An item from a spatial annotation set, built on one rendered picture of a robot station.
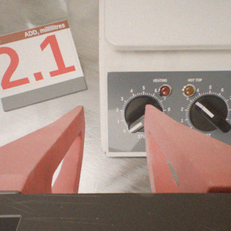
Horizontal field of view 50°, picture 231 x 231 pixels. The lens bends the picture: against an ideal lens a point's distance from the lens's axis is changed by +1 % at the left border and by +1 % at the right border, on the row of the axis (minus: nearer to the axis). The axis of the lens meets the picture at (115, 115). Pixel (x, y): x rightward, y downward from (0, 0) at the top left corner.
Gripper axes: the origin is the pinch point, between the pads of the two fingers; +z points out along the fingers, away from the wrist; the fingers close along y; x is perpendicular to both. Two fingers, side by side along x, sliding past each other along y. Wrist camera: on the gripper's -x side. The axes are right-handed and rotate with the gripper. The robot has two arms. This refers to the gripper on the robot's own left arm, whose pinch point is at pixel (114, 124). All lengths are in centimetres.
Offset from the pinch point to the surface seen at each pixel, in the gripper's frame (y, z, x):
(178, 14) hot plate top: -4.9, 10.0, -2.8
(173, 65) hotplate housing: -4.8, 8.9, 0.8
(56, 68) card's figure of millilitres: 6.0, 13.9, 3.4
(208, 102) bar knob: -7.8, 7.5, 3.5
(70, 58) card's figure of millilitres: 4.6, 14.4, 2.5
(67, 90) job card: 5.0, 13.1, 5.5
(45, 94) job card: 7.3, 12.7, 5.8
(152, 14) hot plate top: -3.0, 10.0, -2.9
